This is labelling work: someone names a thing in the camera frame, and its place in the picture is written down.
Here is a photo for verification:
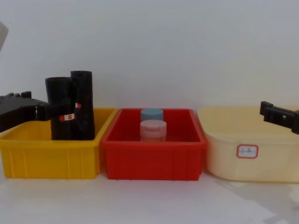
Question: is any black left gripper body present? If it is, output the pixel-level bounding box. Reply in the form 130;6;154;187
0;92;38;134

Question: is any short black bag roll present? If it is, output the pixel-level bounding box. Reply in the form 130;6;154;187
45;77;77;141

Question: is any white red-edged label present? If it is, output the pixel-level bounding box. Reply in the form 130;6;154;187
236;144;259;159

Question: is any tall black bag roll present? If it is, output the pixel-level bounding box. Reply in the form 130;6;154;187
70;70;95;141

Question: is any yellow plastic bin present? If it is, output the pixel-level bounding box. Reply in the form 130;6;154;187
0;107;117;180

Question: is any cream plastic tub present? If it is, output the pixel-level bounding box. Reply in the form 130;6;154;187
197;106;299;182

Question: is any jar with blue lid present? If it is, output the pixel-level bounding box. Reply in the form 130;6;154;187
141;108;164;122

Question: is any clear jar with pink lid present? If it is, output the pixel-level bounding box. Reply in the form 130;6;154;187
140;120;167;142

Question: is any red plastic bin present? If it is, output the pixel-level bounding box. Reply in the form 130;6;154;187
100;108;208;181

